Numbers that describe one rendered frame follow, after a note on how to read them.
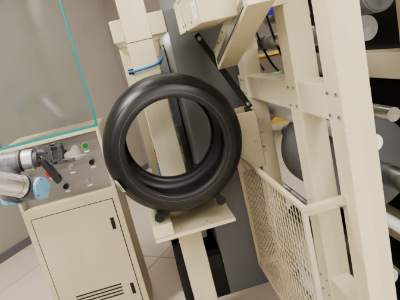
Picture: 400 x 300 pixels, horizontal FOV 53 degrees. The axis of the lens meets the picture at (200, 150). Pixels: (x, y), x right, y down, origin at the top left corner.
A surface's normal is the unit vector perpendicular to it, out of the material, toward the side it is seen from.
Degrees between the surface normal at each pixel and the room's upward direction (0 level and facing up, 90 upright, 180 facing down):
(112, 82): 90
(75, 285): 90
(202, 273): 90
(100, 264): 90
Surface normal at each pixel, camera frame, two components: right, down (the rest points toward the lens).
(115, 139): -0.02, 0.18
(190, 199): 0.21, 0.38
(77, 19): 0.87, -0.08
